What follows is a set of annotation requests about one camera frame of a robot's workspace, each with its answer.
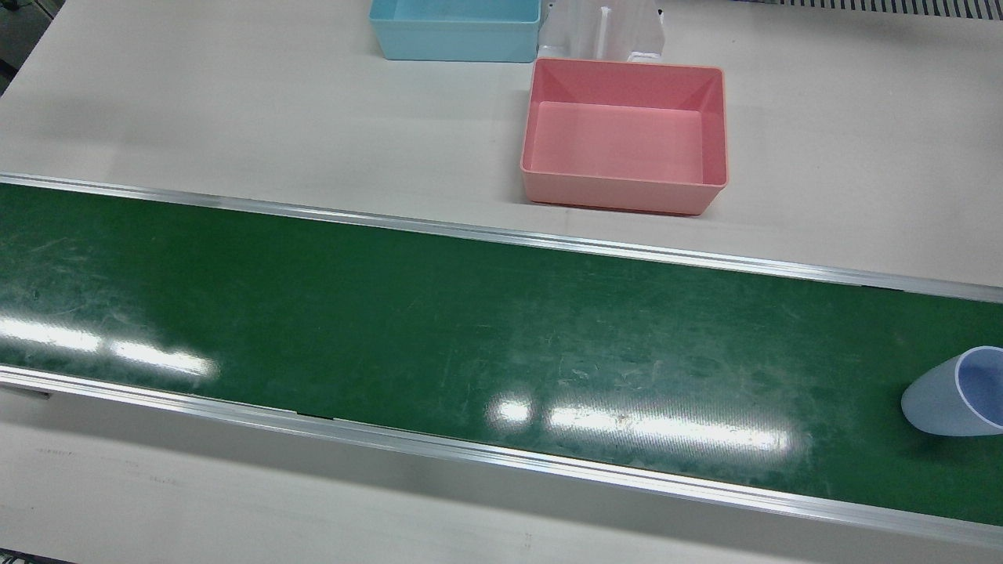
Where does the pink plastic box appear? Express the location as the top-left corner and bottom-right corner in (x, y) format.
(520, 56), (730, 216)

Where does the blue plastic box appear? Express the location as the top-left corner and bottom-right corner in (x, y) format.
(368, 0), (543, 63)

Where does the light blue plastic cup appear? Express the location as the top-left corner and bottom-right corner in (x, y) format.
(900, 345), (1003, 437)

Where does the green conveyor belt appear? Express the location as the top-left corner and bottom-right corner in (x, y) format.
(0, 184), (1003, 527)

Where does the white column stand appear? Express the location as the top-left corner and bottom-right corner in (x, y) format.
(541, 0), (667, 63)

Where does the grey roller conveyor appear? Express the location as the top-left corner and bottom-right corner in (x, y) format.
(772, 0), (1003, 21)

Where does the aluminium conveyor rail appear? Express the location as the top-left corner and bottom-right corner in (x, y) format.
(0, 172), (1003, 304)
(0, 364), (1003, 549)

